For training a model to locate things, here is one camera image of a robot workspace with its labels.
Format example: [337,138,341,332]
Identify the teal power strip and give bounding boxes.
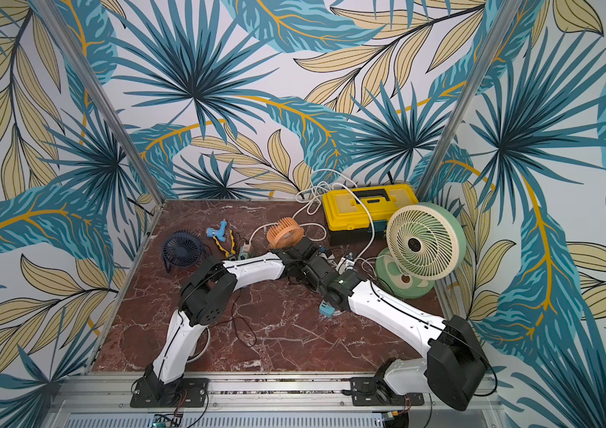
[238,241,251,260]
[318,301,336,317]

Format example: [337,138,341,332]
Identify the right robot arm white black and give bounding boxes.
[301,256,490,411]

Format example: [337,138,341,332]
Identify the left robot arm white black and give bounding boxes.
[135,237,339,407]

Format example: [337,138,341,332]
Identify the green round fan base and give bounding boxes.
[375,248,433,300]

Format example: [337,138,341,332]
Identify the navy blue desk fan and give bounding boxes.
[161,230,204,273]

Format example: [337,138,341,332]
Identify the large green white fan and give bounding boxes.
[385,203,467,281]

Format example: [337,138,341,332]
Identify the yellow black pliers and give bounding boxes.
[213,230,238,260]

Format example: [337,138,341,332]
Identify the yellow plastic toolbox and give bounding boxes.
[323,184,418,245]

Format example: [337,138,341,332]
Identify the white power cable bundle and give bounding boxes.
[248,168,379,269]

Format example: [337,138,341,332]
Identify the black thin fan cable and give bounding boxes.
[211,256,261,349]

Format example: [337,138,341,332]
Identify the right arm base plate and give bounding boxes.
[342,376,425,408]

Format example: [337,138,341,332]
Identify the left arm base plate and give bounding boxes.
[130,377,210,408]

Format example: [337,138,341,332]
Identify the aluminium front rail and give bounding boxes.
[42,372,510,427]

